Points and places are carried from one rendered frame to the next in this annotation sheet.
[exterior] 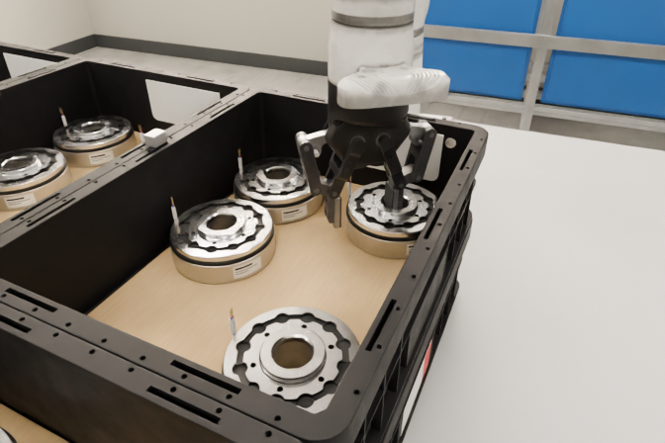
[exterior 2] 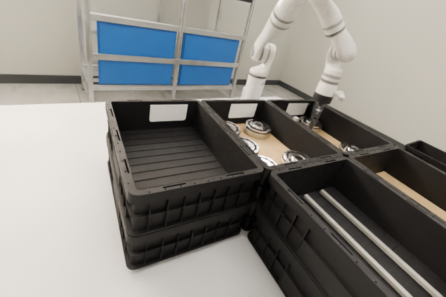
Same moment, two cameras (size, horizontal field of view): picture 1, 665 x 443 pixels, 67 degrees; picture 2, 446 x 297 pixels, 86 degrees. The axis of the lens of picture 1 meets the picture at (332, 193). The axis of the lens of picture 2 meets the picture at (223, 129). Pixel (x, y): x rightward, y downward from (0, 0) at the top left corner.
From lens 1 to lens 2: 103 cm
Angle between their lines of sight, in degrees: 51
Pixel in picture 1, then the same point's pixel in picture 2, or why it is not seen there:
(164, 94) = (237, 107)
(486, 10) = (155, 49)
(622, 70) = (202, 70)
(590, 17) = (191, 52)
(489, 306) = not seen: hidden behind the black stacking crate
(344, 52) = (332, 89)
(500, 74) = (162, 75)
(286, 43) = not seen: outside the picture
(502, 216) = not seen: hidden behind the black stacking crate
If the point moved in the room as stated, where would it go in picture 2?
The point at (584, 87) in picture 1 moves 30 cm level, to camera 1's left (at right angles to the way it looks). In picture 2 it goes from (192, 77) to (172, 80)
